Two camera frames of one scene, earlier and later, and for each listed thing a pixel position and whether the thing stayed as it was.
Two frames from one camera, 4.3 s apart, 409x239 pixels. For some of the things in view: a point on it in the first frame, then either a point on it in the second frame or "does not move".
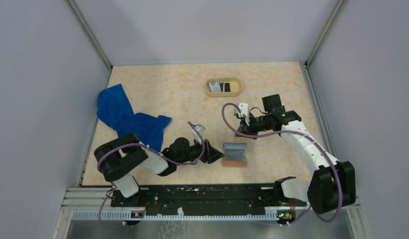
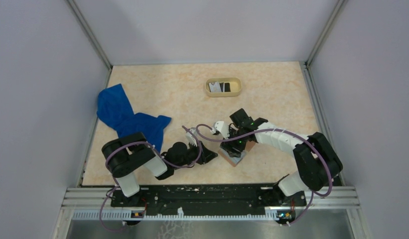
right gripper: [245, 128] -> [227, 144]
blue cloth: [114, 106] does not move
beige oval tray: [235, 84] does not move
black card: [227, 87] does not move
